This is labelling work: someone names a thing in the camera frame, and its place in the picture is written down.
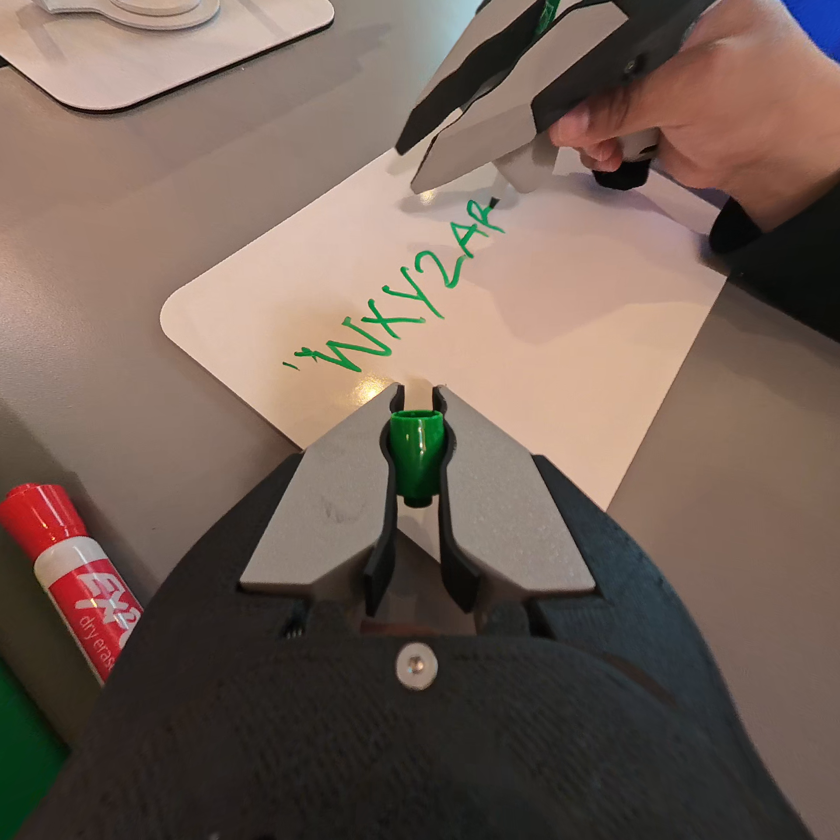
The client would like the red dry erase marker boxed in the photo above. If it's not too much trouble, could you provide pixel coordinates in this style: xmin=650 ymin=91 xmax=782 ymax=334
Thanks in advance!
xmin=0 ymin=483 xmax=144 ymax=686

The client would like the blue plastic bin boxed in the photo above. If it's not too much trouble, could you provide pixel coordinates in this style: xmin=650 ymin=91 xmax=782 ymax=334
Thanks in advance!
xmin=784 ymin=0 xmax=840 ymax=63

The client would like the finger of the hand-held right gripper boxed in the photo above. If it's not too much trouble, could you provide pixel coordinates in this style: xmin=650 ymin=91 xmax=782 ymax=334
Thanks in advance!
xmin=395 ymin=0 xmax=544 ymax=156
xmin=410 ymin=0 xmax=632 ymax=196

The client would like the green marker cap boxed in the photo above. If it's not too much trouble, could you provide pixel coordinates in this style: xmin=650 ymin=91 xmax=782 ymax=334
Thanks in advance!
xmin=390 ymin=407 xmax=447 ymax=506

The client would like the green dry erase marker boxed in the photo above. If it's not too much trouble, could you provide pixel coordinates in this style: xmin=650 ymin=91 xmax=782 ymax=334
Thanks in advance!
xmin=489 ymin=0 xmax=563 ymax=211

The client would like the green plastic bin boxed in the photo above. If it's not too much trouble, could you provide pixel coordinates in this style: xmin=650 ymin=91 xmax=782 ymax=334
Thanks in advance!
xmin=0 ymin=656 xmax=70 ymax=840

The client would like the white whiteboard sheet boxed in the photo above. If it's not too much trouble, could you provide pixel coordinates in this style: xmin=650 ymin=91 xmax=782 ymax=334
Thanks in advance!
xmin=159 ymin=147 xmax=729 ymax=559

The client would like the white metal stand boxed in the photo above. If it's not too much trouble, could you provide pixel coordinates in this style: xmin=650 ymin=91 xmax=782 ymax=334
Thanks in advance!
xmin=0 ymin=0 xmax=336 ymax=114

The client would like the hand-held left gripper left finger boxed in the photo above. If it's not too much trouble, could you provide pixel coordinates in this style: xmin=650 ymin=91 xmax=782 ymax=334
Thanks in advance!
xmin=238 ymin=382 xmax=408 ymax=616

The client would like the person's right hand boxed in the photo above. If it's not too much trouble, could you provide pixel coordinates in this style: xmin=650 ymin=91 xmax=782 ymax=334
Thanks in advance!
xmin=548 ymin=0 xmax=840 ymax=212

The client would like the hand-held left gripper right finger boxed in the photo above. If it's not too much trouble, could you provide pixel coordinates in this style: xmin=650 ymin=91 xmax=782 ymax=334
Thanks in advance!
xmin=433 ymin=384 xmax=597 ymax=613

